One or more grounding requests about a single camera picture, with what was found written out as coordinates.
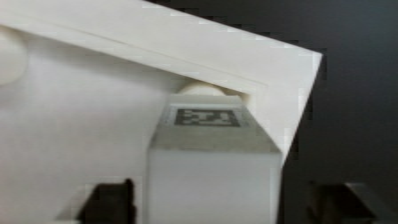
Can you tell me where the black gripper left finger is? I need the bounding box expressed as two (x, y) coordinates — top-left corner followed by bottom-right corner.
(77, 179), (137, 224)

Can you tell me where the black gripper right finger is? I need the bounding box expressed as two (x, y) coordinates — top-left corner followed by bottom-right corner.
(306, 182), (386, 224)

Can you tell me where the white square tabletop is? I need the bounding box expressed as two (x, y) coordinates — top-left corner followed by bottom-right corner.
(0, 0), (322, 224)

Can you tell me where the white leg with tag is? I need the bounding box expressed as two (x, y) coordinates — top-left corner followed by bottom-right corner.
(146, 84), (283, 224)

